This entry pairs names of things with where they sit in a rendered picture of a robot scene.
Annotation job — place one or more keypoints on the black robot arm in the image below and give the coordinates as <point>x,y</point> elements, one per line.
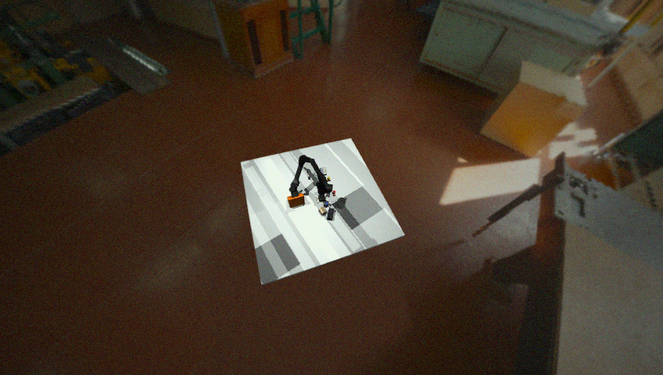
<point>323,185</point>

